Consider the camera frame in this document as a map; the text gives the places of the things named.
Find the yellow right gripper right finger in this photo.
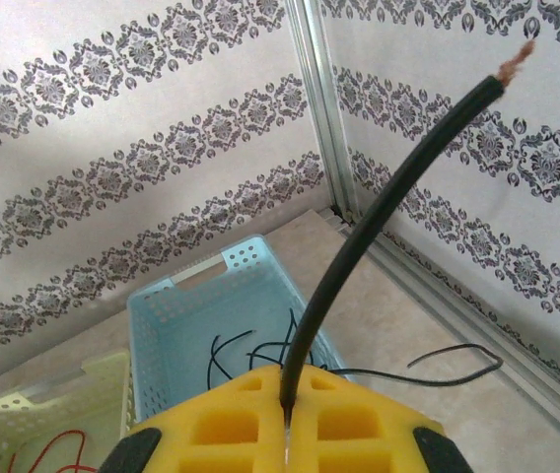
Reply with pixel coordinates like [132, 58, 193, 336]
[285, 363, 479, 473]

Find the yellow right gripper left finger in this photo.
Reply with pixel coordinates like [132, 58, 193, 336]
[96, 363, 289, 473]

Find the thick black cable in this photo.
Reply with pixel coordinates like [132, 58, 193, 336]
[279, 40, 537, 416]

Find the blue perforated plastic basket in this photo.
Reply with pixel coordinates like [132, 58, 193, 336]
[126, 235, 356, 431]

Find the yellow perforated plastic basket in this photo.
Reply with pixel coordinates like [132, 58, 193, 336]
[0, 346, 136, 473]

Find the thin black wire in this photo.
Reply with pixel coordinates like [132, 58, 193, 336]
[245, 308, 504, 386]
[207, 328, 256, 391]

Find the thin red wire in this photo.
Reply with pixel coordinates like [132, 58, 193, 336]
[7, 429, 89, 473]

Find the aluminium frame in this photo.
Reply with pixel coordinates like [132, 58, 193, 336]
[283, 0, 560, 447]

